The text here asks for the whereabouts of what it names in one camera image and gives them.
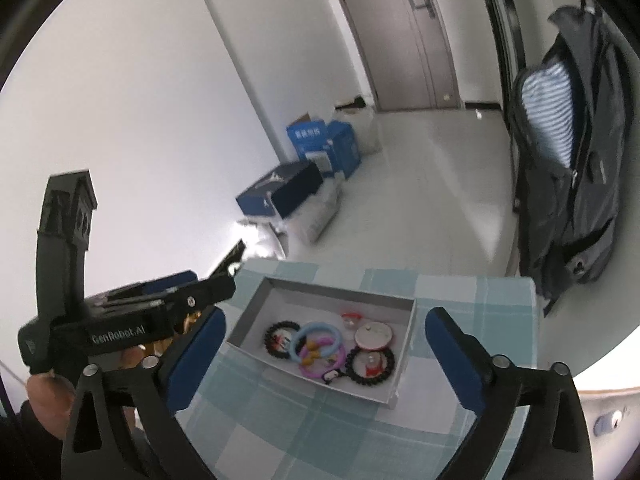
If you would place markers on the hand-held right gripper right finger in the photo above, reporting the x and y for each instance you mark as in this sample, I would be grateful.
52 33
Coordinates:
452 355

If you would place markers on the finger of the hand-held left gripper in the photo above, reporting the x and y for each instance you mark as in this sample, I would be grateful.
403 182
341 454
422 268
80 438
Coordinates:
205 292
177 277

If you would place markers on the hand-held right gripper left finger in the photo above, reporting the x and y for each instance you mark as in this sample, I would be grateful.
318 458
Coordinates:
200 350

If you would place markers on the white round pink-rimmed case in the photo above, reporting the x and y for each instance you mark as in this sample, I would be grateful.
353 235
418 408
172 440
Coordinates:
372 335

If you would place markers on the red hair clip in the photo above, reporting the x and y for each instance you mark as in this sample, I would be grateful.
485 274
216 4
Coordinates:
351 317

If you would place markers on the grey jewelry box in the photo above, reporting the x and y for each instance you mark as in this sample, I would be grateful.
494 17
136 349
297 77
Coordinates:
320 300

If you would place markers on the person's left forearm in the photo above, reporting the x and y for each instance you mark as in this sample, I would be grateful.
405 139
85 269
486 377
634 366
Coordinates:
20 445

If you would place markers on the person's left hand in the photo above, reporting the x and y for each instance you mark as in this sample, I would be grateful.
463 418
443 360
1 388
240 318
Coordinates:
47 397

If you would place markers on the white plastic bag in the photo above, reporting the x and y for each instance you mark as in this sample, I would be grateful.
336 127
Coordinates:
260 240

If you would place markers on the blue checked tablecloth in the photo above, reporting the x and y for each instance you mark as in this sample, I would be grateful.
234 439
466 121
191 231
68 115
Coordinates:
300 435

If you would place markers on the clear plastic bag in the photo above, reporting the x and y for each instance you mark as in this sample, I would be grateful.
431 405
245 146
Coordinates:
315 220

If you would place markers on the dark blue shoe box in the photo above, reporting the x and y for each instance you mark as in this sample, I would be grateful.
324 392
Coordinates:
295 190

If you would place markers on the blue carton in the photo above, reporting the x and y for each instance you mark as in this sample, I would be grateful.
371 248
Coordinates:
305 140

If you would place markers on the black backpack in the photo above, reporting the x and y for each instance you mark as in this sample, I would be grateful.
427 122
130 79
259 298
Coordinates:
590 210

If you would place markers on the striped shirt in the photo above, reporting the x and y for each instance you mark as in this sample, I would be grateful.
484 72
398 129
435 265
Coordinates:
547 110

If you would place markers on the grey door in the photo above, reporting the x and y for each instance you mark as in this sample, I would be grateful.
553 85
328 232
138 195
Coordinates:
400 35

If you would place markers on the black framed glass partition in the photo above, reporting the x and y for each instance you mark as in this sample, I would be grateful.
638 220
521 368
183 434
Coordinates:
500 35

